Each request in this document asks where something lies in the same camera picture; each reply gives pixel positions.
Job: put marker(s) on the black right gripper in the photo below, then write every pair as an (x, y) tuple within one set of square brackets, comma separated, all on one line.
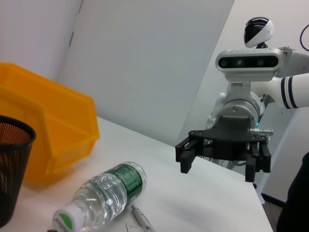
[(227, 135)]

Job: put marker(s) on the clear water bottle green label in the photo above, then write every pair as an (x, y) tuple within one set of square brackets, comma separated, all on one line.
[(108, 191)]

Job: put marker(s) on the silver ballpoint pen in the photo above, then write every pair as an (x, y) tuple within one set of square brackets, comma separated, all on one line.
[(141, 217)]

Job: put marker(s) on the black mesh pen cup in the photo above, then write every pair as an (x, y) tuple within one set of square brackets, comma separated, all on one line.
[(12, 169)]

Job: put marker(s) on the black clothed person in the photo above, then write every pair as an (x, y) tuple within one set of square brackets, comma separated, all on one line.
[(299, 205)]

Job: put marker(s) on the black and white robot head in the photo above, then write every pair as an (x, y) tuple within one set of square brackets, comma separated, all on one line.
[(263, 29)]

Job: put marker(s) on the yellow plastic storage bin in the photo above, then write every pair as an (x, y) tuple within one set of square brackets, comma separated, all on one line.
[(60, 120)]

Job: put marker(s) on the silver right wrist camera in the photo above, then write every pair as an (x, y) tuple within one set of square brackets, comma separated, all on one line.
[(246, 62)]

